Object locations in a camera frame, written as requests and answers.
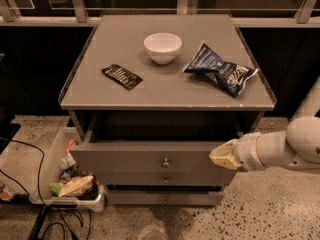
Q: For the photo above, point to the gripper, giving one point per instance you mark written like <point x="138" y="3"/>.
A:
<point x="245" y="151"/>

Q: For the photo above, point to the grey top drawer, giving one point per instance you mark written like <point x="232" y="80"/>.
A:
<point x="145" y="157"/>

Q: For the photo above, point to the grey drawer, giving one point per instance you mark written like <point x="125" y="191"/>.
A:
<point x="197" y="178"/>
<point x="169" y="198"/>
<point x="145" y="157"/>

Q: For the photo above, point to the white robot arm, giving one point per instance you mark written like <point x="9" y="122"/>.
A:
<point x="297" y="148"/>

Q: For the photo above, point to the grey drawer cabinet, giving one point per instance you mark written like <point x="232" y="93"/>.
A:
<point x="168" y="105"/>

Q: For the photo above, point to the grey middle drawer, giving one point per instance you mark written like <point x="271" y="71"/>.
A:
<point x="197" y="178"/>

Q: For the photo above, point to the grey bottom drawer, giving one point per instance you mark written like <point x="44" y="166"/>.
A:
<point x="169" y="198"/>

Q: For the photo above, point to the blue chip bag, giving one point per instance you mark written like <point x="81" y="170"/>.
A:
<point x="229" y="76"/>

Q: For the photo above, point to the black snack packet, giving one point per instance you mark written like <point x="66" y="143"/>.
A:
<point x="122" y="76"/>

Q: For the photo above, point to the white ceramic bowl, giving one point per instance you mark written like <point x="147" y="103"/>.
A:
<point x="162" y="48"/>

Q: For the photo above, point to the yellow snack bag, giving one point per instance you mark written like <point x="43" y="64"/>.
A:
<point x="77" y="186"/>

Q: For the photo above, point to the orange snack wrapper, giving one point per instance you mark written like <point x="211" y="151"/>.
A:
<point x="69" y="145"/>

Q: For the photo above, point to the white plastic bottle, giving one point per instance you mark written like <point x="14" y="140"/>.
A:
<point x="67" y="162"/>

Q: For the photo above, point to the metal railing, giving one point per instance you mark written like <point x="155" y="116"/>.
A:
<point x="245" y="13"/>

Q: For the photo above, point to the green snack wrapper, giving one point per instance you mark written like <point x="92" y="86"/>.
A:
<point x="56" y="188"/>

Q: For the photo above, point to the clear plastic bin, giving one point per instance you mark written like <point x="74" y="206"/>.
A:
<point x="50" y="172"/>

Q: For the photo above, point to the red white object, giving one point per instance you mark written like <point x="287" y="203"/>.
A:
<point x="6" y="193"/>

